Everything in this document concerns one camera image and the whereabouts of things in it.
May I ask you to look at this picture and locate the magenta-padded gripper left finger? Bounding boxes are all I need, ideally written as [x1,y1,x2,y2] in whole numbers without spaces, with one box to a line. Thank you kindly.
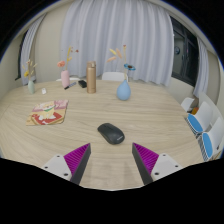
[42,143,92,186]

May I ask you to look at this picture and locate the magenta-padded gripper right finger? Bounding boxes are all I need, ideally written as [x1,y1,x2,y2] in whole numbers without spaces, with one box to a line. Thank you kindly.
[132,142,184,186]

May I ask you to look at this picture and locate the black computer mouse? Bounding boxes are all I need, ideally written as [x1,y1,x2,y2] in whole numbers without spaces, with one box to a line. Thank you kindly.
[97,122,126,146]

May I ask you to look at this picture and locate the white and blue chairs group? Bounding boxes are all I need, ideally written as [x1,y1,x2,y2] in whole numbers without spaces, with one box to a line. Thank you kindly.
[180,91,224,161]

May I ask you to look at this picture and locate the green vase with dried flowers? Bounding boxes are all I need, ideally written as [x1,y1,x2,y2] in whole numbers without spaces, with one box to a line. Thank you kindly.
[22,59,38,95]

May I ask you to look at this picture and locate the blue vase with dried flowers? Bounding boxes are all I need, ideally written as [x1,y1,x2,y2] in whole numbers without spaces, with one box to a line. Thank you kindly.
[106,44,137,102]

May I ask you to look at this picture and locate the black rectangular box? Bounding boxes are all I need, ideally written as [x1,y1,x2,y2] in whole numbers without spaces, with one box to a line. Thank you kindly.
[77,79,88,89]

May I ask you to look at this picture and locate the pink vase with dried flowers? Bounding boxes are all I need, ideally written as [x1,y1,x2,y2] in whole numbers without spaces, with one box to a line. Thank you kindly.
[56,45,80,89]

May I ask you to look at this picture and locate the gold metal drink bottle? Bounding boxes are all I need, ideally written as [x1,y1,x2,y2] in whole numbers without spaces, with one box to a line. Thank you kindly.
[86,60,98,95]

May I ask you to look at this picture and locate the narrow white curtain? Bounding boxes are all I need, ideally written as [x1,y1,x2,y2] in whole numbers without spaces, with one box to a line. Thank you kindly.
[193,36,210,98]
[20,14,46,86]

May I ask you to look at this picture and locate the dark framed window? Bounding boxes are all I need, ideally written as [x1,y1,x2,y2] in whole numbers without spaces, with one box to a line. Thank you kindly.
[170,16,200,87]

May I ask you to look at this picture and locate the wide white curtain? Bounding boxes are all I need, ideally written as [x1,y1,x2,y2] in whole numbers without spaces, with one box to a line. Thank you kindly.
[59,0,175,87]

